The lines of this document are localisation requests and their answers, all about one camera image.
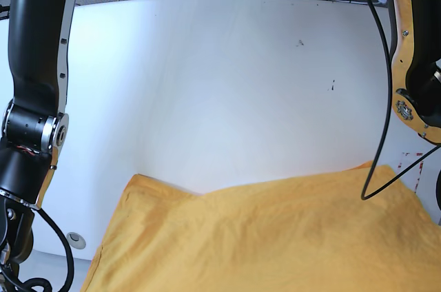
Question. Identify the orange T-shirt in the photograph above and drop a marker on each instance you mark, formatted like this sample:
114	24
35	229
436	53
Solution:
310	233

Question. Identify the left table cable grommet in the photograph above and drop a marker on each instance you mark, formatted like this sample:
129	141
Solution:
75	240

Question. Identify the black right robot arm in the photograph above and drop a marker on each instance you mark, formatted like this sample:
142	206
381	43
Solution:
33	130

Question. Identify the red tape rectangle marking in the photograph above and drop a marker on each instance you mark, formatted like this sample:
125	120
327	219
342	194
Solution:
412	178

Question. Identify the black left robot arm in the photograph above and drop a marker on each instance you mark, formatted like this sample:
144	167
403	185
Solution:
415	65

